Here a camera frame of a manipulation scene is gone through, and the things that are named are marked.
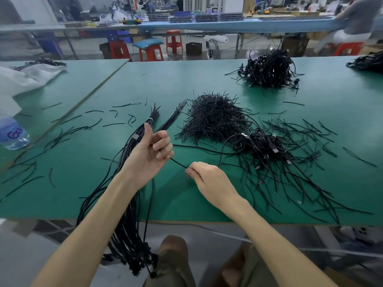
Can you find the red stool with blue cushion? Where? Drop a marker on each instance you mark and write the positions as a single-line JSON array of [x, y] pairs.
[[150, 49]]

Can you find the person's left middle finger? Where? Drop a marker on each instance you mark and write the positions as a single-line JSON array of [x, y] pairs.
[[164, 144]]

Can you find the brown cardboard box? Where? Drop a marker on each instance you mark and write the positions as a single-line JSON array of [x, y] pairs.
[[295, 46]]

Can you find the red plastic stool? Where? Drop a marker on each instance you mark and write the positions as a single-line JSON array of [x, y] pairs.
[[119, 50], [174, 40], [348, 48]]

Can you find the row of black tray stacks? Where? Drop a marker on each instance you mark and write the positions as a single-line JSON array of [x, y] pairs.
[[206, 17]]

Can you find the scattered black ties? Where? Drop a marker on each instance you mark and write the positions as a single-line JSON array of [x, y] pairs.
[[302, 176], [56, 137]]

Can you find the person's left hand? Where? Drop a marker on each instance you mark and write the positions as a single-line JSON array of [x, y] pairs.
[[140, 164]]

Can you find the white power strip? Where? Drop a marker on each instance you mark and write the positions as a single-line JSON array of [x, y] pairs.
[[365, 234]]

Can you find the person's left thumb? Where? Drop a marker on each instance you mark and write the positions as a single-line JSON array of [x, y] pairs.
[[148, 134]]

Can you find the person's right hand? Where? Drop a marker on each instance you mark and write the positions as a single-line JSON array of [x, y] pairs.
[[212, 183]]

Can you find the black box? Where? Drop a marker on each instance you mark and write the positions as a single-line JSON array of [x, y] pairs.
[[193, 48]]

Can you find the clear plastic water bottle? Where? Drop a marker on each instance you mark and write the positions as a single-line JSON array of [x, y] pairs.
[[12, 132]]

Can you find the person's left forearm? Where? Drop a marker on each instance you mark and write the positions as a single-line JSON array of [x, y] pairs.
[[89, 233]]

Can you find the white roll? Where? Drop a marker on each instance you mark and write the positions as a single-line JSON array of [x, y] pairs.
[[216, 38]]

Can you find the person's olive shorts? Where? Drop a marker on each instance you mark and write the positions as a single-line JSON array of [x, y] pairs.
[[176, 266]]

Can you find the person's right thumb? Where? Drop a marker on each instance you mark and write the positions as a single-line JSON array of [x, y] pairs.
[[193, 173]]

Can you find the long blue workbench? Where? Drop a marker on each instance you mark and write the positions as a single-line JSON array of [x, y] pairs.
[[209, 26]]

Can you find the person's right forearm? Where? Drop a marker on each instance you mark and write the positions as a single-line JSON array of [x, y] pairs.
[[275, 251]]

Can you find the dense pile of black ties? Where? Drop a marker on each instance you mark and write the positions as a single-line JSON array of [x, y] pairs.
[[214, 118]]

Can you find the white plastic bag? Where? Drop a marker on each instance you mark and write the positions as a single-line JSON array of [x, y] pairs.
[[21, 80]]

